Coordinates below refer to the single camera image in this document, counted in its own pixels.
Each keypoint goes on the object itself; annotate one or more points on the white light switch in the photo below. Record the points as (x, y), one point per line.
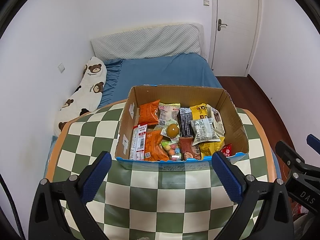
(206, 2)

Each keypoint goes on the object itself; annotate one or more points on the black snack packet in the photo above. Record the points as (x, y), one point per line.
(185, 122)

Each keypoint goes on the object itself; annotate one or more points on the white black-print snack packet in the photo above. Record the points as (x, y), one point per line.
(202, 131)

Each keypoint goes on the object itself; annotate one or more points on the long white pink snack packet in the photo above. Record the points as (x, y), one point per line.
(137, 142)

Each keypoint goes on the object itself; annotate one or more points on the cardboard box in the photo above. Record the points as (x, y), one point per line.
(232, 120)

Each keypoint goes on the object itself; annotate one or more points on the white door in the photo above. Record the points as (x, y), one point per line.
(237, 42)

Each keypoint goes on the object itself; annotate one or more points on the pale yellow-edged snack packet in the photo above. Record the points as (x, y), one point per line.
(168, 112)

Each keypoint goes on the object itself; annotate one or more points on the white wall socket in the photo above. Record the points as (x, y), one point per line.
(61, 67)

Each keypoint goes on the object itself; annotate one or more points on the large yellow snack packet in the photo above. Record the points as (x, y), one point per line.
(198, 111)

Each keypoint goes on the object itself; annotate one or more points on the blue bed sheet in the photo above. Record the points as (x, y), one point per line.
(162, 72)

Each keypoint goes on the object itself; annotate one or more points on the small red snack packet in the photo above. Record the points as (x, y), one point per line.
(227, 151)

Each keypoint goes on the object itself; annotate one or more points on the small yellow snack packet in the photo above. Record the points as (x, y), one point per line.
(211, 148)

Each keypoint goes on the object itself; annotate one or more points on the colourful candy ball bag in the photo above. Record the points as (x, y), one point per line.
(172, 151)

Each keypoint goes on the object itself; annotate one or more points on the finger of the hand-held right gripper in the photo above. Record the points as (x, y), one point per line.
(313, 142)
(287, 153)

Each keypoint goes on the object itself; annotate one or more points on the white chocolate stick packet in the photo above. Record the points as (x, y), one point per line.
(218, 122)

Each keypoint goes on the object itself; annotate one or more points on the grey white quilted pillow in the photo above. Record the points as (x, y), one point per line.
(145, 42)

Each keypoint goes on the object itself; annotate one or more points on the white bear print pillow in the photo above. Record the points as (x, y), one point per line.
(85, 90)

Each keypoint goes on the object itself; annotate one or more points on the orange snack packet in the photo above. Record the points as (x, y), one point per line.
(153, 145)
(147, 112)

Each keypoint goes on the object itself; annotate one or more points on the green white checkered mat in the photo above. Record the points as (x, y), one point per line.
(150, 200)

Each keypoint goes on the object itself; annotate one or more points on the clear packed brown egg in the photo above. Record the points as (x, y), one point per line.
(172, 130)

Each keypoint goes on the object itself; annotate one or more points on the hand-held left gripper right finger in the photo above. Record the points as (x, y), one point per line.
(227, 177)

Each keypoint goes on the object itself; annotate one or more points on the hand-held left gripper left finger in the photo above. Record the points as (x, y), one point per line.
(96, 177)

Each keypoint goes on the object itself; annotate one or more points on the brown snack packet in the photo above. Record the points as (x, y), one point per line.
(187, 147)

